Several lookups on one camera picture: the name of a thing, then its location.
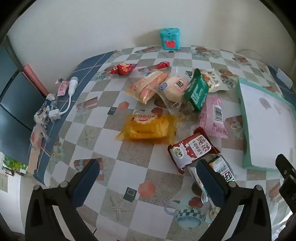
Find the teal toy box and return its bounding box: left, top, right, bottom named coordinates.
left=159, top=28, right=180, bottom=51

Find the red crinkled snack packet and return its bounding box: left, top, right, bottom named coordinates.
left=110, top=63, right=137, bottom=75

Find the red white biscuit packet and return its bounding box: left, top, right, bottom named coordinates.
left=168, top=127, right=220, bottom=175

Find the round bun clear packet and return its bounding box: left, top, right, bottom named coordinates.
left=156, top=76, right=189, bottom=114

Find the yellow snack packet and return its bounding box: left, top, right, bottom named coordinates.
left=115, top=114, right=180, bottom=145

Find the small red candy packet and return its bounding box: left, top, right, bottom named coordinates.
left=155, top=61, right=170, bottom=69

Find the pink snack packet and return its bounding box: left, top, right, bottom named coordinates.
left=198, top=95, right=228, bottom=138

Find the checkered tablecloth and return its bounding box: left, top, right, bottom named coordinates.
left=35, top=45, right=291, bottom=240

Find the white charger cable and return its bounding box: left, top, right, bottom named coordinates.
left=48, top=76, right=79, bottom=121

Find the green white snack packet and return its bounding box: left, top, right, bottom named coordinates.
left=187, top=155, right=235, bottom=208

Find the white cream snack packet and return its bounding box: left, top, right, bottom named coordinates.
left=201, top=69, right=239, bottom=93

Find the pink small sachet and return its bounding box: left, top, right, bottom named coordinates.
left=55, top=77, right=69, bottom=97

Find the dark green snack packet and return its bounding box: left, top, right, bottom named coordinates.
left=183, top=68, right=209, bottom=112

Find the teal shallow tray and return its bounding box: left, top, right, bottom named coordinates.
left=236, top=78, right=295, bottom=171

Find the crumpled wrapper pile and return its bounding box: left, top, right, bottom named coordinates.
left=27, top=93, right=58, bottom=174

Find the orange striped bread packet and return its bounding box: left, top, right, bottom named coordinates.
left=125, top=70, right=168, bottom=104

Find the reddish brown pipe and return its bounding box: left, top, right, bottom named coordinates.
left=23, top=64, right=49, bottom=96

